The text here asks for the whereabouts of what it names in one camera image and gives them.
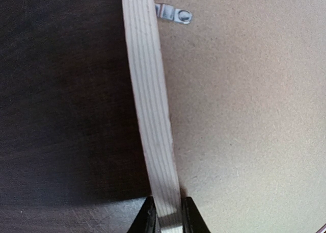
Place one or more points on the brown backing board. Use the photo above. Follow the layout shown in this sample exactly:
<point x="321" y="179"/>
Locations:
<point x="246" y="87"/>

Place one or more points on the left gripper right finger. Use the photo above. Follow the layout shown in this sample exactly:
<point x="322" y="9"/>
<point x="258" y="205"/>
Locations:
<point x="192" y="221"/>

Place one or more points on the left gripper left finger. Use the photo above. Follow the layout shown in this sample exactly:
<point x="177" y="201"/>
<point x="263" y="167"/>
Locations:
<point x="145" y="221"/>

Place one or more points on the pink wooden picture frame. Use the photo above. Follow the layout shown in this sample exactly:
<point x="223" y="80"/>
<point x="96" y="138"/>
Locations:
<point x="151" y="103"/>

